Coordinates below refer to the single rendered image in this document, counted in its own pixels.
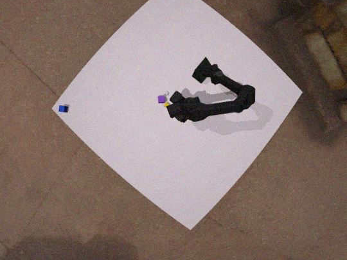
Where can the purple cube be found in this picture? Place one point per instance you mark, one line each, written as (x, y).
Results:
(161, 99)

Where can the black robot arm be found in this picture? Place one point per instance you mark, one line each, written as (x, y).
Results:
(192, 109)

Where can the small blue block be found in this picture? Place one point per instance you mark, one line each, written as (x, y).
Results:
(62, 108)

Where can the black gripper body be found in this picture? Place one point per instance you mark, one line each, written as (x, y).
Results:
(176, 97)

